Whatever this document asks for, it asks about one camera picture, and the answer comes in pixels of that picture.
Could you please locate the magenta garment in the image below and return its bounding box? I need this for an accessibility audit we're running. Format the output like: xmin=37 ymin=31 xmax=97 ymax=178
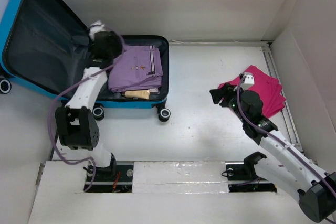
xmin=217 ymin=65 xmax=287 ymax=119

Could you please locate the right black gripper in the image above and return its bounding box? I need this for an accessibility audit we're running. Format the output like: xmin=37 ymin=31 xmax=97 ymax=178
xmin=209 ymin=82 xmax=248 ymax=124

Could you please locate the purple shirt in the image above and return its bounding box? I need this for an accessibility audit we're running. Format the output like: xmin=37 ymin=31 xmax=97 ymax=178
xmin=108 ymin=45 xmax=163 ymax=93

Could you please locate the blue hard-shell suitcase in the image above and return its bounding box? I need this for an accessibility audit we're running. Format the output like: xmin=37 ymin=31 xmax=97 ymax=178
xmin=1 ymin=0 xmax=170 ymax=122

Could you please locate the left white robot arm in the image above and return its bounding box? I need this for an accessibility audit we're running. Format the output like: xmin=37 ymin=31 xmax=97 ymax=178
xmin=55 ymin=30 xmax=124 ymax=180

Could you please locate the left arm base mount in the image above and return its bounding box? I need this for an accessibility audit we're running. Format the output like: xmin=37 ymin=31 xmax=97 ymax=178
xmin=83 ymin=162 xmax=134 ymax=194

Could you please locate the beige cosmetic tube gold cap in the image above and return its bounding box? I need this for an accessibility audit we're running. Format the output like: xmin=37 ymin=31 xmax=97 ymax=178
xmin=122 ymin=90 xmax=150 ymax=100

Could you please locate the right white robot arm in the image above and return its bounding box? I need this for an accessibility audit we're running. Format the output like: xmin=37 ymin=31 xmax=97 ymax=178
xmin=210 ymin=83 xmax=335 ymax=223

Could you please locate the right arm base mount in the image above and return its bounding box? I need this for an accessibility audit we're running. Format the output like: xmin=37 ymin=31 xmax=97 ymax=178
xmin=221 ymin=162 xmax=277 ymax=193

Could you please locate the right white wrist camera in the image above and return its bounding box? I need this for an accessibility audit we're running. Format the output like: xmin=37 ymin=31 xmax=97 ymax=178
xmin=239 ymin=72 xmax=255 ymax=90

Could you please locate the small pink printed card pack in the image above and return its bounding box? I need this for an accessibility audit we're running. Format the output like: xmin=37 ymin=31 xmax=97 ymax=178
xmin=148 ymin=88 xmax=160 ymax=94

